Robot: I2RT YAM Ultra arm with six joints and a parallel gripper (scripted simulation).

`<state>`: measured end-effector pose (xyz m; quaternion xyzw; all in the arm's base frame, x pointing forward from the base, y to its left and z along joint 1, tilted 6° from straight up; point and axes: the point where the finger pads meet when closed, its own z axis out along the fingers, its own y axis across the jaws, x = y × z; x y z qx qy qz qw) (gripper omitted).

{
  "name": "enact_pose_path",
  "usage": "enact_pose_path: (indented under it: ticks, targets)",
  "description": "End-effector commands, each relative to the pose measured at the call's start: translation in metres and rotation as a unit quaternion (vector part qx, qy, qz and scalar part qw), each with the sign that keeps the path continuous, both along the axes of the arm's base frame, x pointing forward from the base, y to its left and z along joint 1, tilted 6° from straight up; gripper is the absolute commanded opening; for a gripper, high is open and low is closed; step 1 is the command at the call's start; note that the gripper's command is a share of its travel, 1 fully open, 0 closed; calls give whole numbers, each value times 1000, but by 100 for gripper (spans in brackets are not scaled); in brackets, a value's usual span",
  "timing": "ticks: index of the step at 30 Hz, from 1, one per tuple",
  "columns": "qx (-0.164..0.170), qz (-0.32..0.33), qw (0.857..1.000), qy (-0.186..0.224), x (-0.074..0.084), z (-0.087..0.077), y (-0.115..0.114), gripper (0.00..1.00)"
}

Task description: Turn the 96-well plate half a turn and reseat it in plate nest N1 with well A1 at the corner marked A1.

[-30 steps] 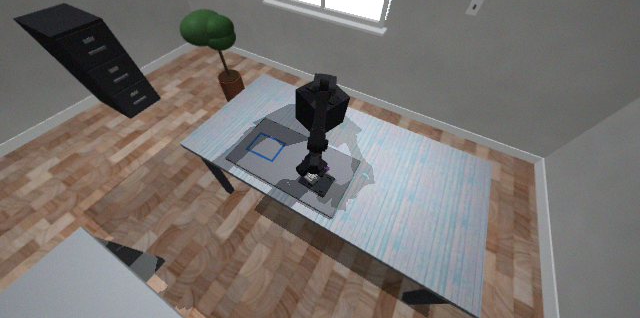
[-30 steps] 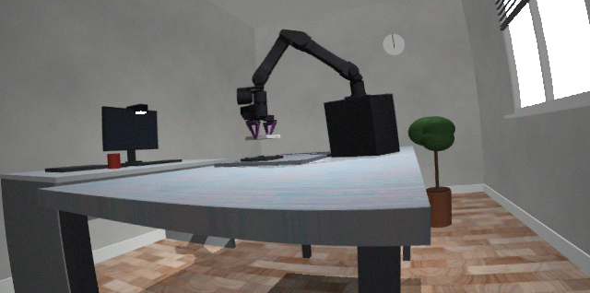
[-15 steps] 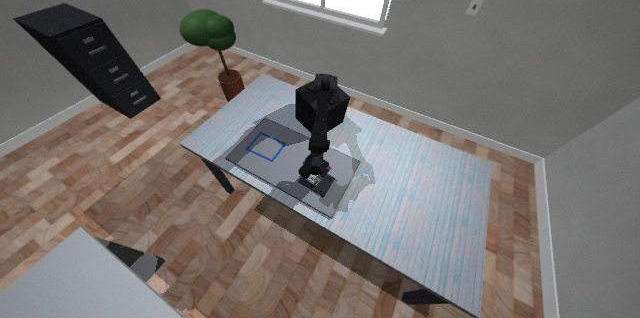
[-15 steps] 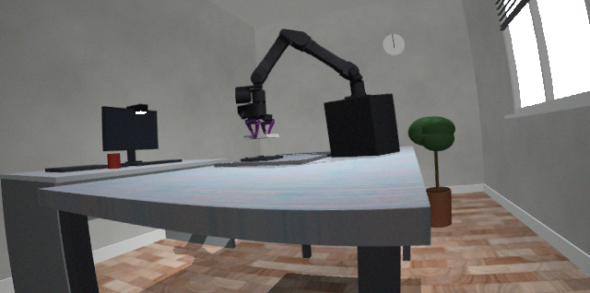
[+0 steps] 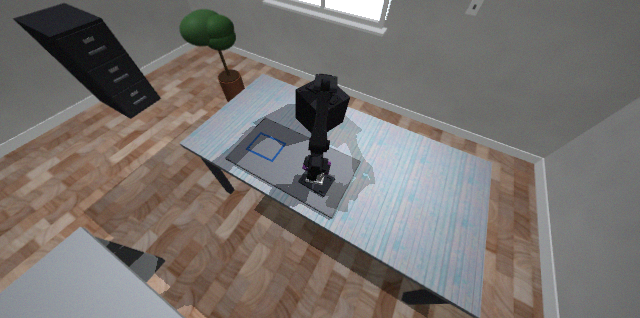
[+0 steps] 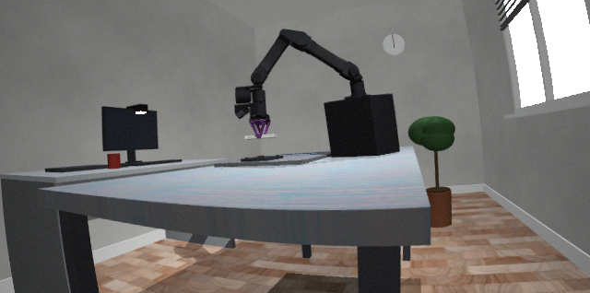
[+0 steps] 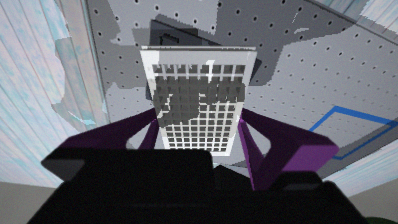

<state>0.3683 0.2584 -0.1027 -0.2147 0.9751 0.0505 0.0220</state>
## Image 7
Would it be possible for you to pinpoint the blue tape outline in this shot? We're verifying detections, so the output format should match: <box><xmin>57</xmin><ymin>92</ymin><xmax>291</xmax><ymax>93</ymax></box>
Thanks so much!
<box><xmin>309</xmin><ymin>106</ymin><xmax>398</xmax><ymax>160</ymax></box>

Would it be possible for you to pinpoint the white well plate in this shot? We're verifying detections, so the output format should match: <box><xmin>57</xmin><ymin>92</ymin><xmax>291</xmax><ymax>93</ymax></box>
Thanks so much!
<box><xmin>140</xmin><ymin>45</ymin><xmax>257</xmax><ymax>156</ymax></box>

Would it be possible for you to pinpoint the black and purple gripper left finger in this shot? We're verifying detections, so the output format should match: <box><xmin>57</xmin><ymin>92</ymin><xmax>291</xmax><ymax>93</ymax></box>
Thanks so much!
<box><xmin>57</xmin><ymin>107</ymin><xmax>159</xmax><ymax>149</ymax></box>

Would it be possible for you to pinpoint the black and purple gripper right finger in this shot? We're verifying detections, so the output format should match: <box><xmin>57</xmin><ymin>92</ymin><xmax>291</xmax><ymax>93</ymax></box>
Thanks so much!
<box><xmin>237</xmin><ymin>107</ymin><xmax>340</xmax><ymax>190</ymax></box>

